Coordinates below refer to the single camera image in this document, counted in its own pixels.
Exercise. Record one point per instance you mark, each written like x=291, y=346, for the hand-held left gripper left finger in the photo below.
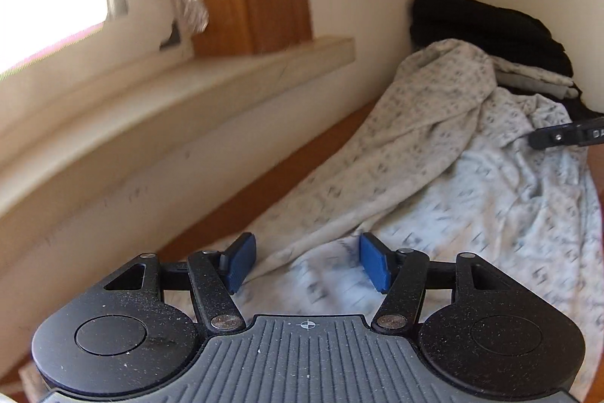
x=240, y=261

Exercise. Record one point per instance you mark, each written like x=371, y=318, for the flat black cloth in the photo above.
x=581, y=108

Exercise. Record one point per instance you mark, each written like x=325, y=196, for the folded black clothes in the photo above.
x=481, y=25

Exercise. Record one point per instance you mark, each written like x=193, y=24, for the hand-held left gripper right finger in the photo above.
x=375, y=261

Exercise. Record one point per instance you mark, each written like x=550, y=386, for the cream window sill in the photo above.
x=141, y=110

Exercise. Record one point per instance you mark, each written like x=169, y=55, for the white printed pajama pants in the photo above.
x=448, y=176

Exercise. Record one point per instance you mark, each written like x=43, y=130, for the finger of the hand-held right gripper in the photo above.
x=557, y=137

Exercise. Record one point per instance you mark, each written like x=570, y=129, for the folded white printed garment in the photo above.
x=538, y=82

